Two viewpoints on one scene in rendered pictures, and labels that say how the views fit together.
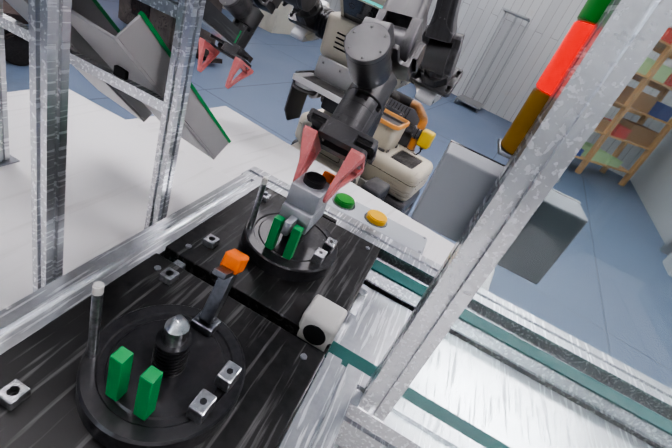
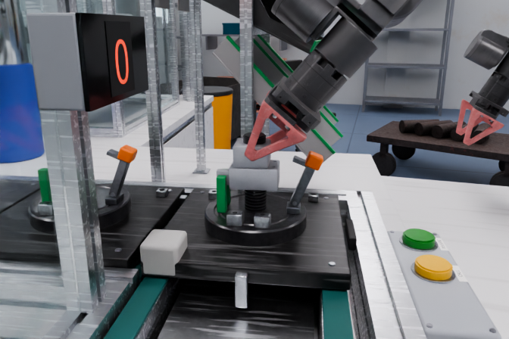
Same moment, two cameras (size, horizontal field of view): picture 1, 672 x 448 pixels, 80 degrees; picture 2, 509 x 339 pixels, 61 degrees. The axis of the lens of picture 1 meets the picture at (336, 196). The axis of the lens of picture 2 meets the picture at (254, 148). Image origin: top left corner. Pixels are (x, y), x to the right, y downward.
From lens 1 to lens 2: 0.69 m
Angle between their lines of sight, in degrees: 80
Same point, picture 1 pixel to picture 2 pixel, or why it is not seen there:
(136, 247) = (188, 187)
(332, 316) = (159, 240)
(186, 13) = (243, 29)
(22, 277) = not seen: hidden behind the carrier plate
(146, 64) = (234, 69)
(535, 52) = not seen: outside the picture
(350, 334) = (210, 316)
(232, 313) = (146, 217)
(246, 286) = (180, 216)
